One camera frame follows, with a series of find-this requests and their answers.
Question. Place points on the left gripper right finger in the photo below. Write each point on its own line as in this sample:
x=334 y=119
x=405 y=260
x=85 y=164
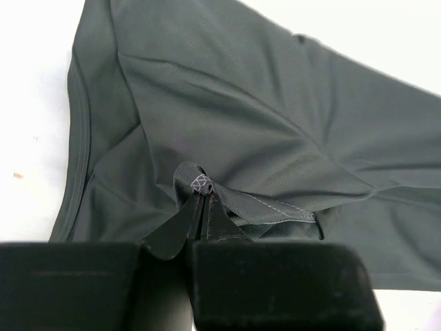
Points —
x=271 y=284

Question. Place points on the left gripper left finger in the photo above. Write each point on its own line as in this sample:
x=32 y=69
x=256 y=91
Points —
x=104 y=286

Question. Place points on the dark grey t shirt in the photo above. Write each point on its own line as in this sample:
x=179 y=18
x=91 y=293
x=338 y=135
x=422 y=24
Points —
x=298 y=141

